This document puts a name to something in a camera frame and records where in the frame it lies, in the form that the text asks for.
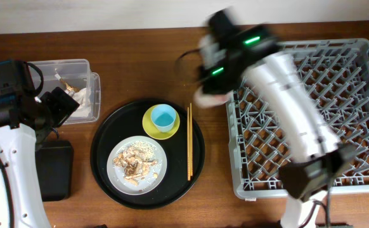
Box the pink cup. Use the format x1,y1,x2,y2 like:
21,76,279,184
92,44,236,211
193,87,231,109

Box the white napkin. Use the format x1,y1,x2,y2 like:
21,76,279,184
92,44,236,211
71,88,91,118

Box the light blue cup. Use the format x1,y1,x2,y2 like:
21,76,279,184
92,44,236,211
151,104,176,132

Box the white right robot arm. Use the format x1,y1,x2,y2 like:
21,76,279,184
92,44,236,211
194,9,356,227

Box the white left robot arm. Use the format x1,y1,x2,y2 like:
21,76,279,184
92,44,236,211
0,60,79,227

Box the waste in clear bin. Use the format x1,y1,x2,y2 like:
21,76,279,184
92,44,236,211
55,73,80,96

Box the clear plastic waste bin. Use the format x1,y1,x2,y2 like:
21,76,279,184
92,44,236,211
29,60,100,125

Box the grey dishwasher rack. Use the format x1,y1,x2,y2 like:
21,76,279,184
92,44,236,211
226,39,369,201

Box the right wooden chopstick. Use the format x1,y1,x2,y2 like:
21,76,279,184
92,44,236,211
189,103,193,177

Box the wooden chopstick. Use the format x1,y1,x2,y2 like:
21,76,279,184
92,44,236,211
186,107,191,181
189,103,193,177

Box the black rectangular bin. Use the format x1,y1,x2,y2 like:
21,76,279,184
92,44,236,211
36,141,74,201

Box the left wooden chopstick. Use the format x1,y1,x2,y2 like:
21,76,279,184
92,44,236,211
186,107,191,181

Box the round black tray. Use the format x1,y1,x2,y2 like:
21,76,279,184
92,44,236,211
90,98,205,210

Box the yellow bowl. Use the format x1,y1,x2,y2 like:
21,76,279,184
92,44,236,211
142,104,180,140

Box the food scraps on plate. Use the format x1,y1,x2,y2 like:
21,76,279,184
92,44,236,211
112,141,158,186

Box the grey plate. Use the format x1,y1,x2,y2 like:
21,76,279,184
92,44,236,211
107,136,167,196

